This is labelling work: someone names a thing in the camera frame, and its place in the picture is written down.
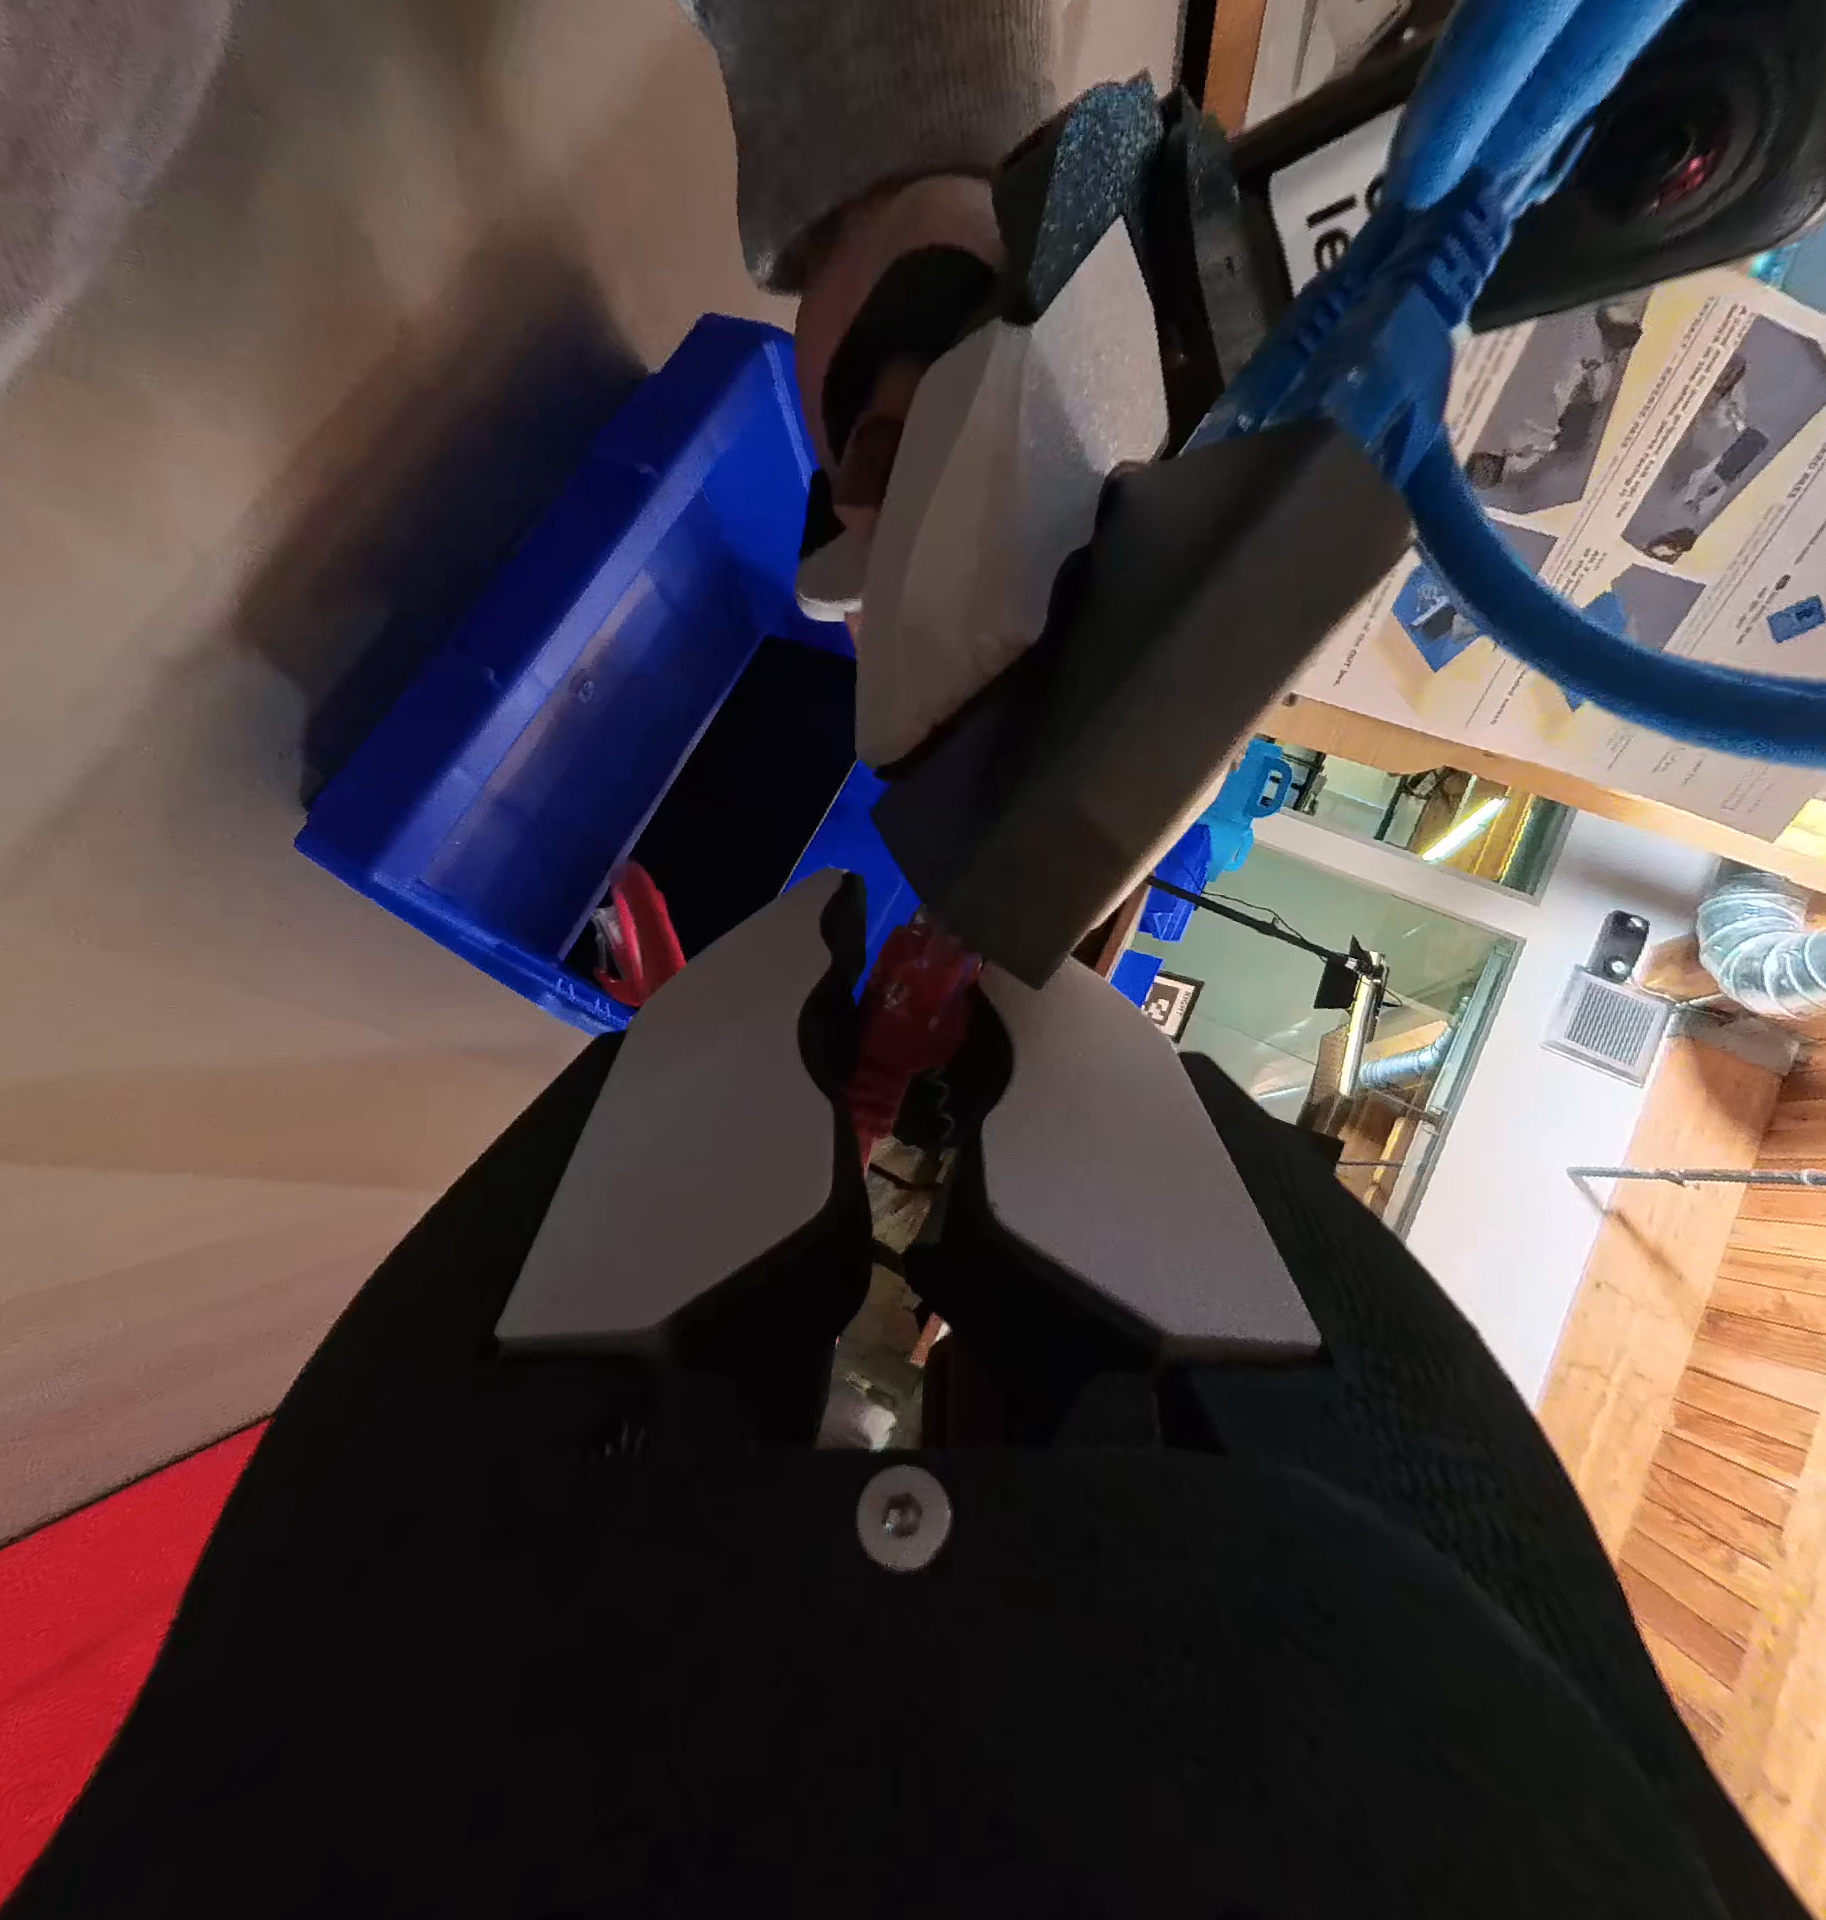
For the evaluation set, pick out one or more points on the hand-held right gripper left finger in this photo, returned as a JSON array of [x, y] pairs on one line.
[[689, 1155]]

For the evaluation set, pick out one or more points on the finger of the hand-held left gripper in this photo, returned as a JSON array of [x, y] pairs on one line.
[[989, 526]]

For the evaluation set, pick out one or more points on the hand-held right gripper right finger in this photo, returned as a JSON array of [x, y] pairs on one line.
[[1138, 1186]]

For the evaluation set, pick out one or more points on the black network adapter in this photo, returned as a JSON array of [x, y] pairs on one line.
[[1183, 676]]

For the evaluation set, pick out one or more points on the blue plastic bin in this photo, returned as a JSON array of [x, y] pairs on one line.
[[584, 676]]

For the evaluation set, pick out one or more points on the red plastic bin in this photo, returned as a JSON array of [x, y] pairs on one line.
[[74, 1680]]

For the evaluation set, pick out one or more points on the grey desk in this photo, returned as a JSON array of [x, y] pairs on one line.
[[178, 1051]]

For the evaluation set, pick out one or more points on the person's left hand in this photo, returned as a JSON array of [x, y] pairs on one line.
[[875, 226]]

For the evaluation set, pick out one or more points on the framed marker tag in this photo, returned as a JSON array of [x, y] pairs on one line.
[[1170, 1008]]

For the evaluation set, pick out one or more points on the small blue bin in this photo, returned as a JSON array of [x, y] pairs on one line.
[[1129, 975], [1183, 867]]

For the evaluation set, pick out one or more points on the instruction poster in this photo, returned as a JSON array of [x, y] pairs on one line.
[[1678, 480]]

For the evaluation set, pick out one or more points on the wooden poster board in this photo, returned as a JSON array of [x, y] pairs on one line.
[[1529, 781]]

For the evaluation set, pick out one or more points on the white wall vent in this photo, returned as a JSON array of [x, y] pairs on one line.
[[1607, 1022]]

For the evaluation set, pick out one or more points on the black wall device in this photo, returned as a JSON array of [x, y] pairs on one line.
[[1620, 946]]

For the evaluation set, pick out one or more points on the silver air duct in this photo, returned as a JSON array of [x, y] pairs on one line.
[[1790, 948]]

